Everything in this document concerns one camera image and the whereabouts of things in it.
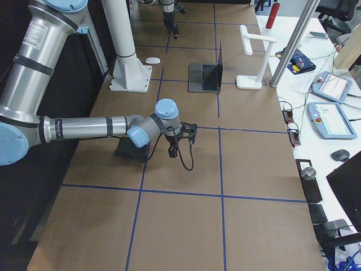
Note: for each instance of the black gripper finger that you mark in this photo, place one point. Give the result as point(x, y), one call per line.
point(173, 152)
point(175, 32)

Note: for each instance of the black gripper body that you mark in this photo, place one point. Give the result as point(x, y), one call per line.
point(171, 140)
point(169, 19)

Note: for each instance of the white computer mouse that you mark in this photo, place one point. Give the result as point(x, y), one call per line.
point(152, 60)

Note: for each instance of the grey laptop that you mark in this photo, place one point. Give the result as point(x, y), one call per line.
point(206, 78)

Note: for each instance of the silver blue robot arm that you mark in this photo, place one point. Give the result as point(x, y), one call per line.
point(28, 76)

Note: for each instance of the dark grey desk mouse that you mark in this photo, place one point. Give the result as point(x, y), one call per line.
point(340, 155)

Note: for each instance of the red bottle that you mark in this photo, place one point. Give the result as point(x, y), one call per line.
point(272, 15)

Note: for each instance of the upper orange black adapter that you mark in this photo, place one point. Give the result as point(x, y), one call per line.
point(288, 116)

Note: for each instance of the orange black adapter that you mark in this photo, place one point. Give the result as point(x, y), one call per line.
point(294, 137)
point(288, 116)

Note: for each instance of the lower orange black adapter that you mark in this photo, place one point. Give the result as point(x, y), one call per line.
point(294, 137)

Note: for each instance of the blue yellow pouch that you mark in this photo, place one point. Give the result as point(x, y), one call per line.
point(300, 63)

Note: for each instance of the grey remote on desk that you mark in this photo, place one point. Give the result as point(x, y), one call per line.
point(318, 35)

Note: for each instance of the silver metal cylinder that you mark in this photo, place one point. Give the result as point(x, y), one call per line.
point(308, 173)

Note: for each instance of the black box on edge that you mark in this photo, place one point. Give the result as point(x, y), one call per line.
point(310, 187)

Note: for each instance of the lower teach pendant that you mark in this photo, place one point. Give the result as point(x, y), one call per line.
point(330, 121)

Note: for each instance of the teach pendant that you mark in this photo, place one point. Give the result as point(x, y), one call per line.
point(331, 87)
point(330, 121)

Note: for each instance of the upper teach pendant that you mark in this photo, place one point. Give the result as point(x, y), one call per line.
point(331, 87)

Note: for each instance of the black monitor corner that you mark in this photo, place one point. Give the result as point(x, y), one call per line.
point(345, 184)

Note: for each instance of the wooden board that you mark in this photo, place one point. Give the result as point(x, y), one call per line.
point(348, 49)

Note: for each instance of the black office chair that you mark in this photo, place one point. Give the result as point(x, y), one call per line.
point(331, 234)

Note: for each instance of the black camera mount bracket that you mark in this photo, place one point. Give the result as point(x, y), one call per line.
point(188, 131)

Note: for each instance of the white camera pole stand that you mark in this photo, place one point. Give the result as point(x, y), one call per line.
point(129, 73)

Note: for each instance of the aluminium frame post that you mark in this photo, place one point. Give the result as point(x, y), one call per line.
point(295, 38)

